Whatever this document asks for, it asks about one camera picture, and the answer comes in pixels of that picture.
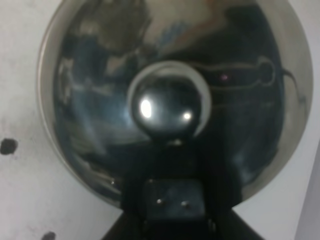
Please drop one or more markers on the stainless steel teapot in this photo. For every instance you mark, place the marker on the stainless steel teapot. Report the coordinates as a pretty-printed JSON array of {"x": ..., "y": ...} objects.
[{"x": 175, "y": 111}]

